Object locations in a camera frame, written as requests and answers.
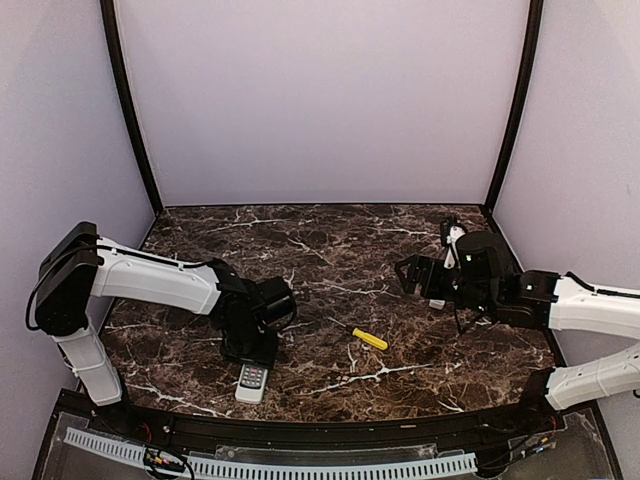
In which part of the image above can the yellow handled screwdriver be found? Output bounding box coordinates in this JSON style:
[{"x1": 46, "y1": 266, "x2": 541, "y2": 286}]
[{"x1": 328, "y1": 317, "x2": 389, "y2": 351}]

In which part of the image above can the black frame post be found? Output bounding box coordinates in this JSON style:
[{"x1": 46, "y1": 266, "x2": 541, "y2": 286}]
[
  {"x1": 483, "y1": 0, "x2": 544, "y2": 215},
  {"x1": 99, "y1": 0, "x2": 164, "y2": 217}
]

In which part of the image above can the white air conditioner remote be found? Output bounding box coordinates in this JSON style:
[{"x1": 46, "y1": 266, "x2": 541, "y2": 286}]
[{"x1": 429, "y1": 299, "x2": 446, "y2": 310}]

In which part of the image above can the black front rail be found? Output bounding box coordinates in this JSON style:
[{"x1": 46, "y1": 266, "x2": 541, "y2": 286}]
[{"x1": 54, "y1": 387, "x2": 601, "y2": 454}]

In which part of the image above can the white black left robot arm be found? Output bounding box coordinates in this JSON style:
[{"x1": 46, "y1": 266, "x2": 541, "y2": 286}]
[{"x1": 25, "y1": 222, "x2": 297, "y2": 436}]

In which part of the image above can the black left frame post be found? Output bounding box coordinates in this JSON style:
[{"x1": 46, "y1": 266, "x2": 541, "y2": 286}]
[{"x1": 99, "y1": 0, "x2": 164, "y2": 217}]

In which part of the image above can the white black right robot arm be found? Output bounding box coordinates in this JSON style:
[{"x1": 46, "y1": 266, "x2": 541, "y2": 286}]
[{"x1": 395, "y1": 231, "x2": 639, "y2": 434}]

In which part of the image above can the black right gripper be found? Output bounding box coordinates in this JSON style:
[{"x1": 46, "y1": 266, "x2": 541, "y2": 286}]
[{"x1": 396, "y1": 252, "x2": 498, "y2": 317}]

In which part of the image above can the black right frame post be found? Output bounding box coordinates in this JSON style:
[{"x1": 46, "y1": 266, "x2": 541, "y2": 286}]
[{"x1": 483, "y1": 0, "x2": 544, "y2": 215}]

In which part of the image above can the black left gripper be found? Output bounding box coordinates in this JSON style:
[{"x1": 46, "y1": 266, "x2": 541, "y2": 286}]
[{"x1": 219, "y1": 320, "x2": 280, "y2": 369}]

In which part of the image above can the white remote control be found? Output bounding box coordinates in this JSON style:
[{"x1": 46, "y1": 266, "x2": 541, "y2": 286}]
[{"x1": 235, "y1": 364, "x2": 269, "y2": 404}]

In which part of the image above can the white slotted cable duct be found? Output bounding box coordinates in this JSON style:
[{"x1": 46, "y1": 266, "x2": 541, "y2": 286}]
[{"x1": 63, "y1": 427, "x2": 478, "y2": 479}]

